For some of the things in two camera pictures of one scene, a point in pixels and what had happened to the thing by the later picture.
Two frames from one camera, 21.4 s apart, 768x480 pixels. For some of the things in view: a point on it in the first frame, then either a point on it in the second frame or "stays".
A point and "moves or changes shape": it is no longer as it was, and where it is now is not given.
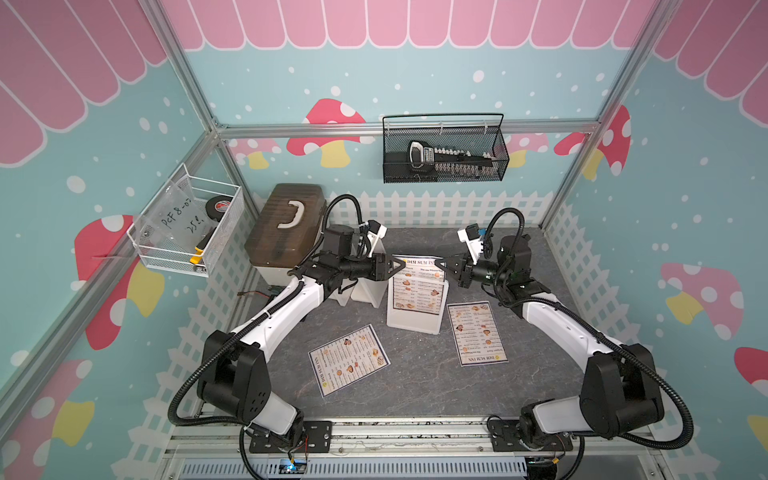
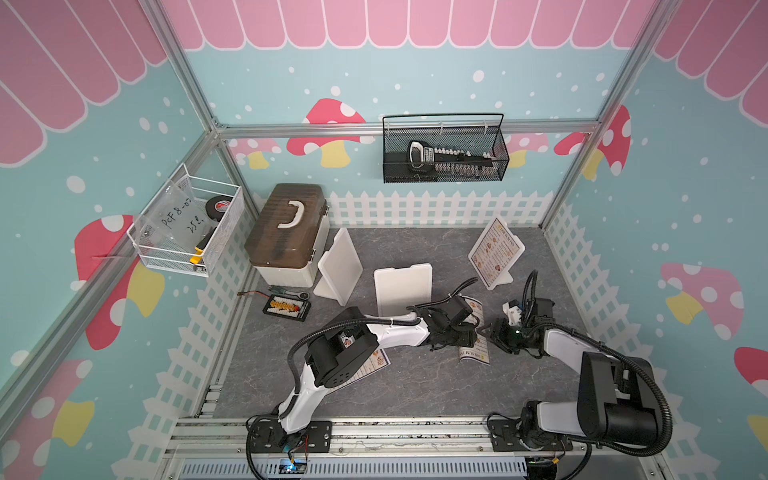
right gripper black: x=465 y=267 -> x=498 y=332
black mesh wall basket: x=444 y=148 stays
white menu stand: x=370 y=290 -> x=398 y=289
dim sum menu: x=419 y=287 moves or changes shape
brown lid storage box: x=285 y=228 stays
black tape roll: x=217 y=206 stays
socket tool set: x=426 y=159 stays
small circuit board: x=292 y=466 stays
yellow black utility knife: x=201 y=247 stays
